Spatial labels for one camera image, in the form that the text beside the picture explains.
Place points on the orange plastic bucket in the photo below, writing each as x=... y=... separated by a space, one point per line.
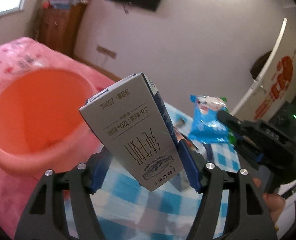
x=40 y=124

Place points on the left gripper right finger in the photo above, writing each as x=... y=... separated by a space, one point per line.
x=231 y=207

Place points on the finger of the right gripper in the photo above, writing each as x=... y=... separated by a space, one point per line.
x=229 y=120

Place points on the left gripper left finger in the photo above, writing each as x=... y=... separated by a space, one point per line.
x=44 y=216

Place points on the brown wooden cabinet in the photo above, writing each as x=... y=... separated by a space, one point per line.
x=59 y=27

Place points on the red door decoration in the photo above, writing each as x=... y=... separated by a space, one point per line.
x=281 y=81

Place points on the blue snack wrapper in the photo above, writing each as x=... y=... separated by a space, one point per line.
x=205 y=127

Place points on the grey milk carton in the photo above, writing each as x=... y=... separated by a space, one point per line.
x=131 y=121

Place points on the blue checkered plastic mat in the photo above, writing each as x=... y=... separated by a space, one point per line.
x=126 y=210

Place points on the white door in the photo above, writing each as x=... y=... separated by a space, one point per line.
x=285 y=46

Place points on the person right hand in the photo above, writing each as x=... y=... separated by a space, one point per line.
x=275 y=204

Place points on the wall power socket strip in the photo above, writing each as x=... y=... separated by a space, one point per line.
x=107 y=52

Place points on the green snack wrapper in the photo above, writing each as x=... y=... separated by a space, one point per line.
x=232 y=138

